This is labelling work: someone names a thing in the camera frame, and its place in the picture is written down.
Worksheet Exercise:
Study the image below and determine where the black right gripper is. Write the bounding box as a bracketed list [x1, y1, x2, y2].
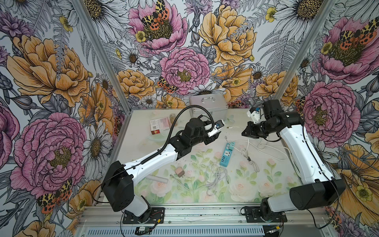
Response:
[242, 119, 277, 139]

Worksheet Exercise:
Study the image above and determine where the teal power strip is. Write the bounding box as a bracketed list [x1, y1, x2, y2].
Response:
[220, 142, 235, 167]

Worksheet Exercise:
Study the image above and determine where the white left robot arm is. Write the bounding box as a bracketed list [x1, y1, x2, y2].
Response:
[100, 106, 225, 222]

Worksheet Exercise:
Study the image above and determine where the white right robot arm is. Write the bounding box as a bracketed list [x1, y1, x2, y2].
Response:
[242, 100, 345, 221]

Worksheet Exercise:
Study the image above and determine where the small amber bottle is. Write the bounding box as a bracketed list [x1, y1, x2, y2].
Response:
[169, 114, 177, 126]

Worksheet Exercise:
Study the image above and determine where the silver first aid case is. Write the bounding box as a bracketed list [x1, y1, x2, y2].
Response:
[189, 94, 228, 121]

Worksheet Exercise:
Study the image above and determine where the red white medicine box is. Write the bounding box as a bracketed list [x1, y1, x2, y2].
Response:
[150, 117, 171, 135]

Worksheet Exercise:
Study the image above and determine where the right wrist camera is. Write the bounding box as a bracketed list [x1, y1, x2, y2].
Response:
[247, 107, 262, 124]

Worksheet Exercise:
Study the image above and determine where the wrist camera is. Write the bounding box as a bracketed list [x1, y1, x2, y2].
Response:
[247, 107, 262, 124]
[207, 119, 225, 137]

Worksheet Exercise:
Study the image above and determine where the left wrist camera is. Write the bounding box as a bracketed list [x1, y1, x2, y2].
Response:
[207, 119, 225, 137]

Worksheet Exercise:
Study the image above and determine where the white coiled usb cable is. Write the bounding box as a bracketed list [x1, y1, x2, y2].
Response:
[170, 161, 229, 196]

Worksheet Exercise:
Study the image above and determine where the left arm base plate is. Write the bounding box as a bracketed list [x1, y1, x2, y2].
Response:
[122, 207, 165, 224]

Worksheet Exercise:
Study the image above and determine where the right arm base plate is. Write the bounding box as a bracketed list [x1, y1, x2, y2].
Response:
[240, 206, 288, 223]

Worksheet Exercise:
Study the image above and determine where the aluminium rail frame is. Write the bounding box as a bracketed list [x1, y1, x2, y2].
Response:
[75, 203, 338, 237]

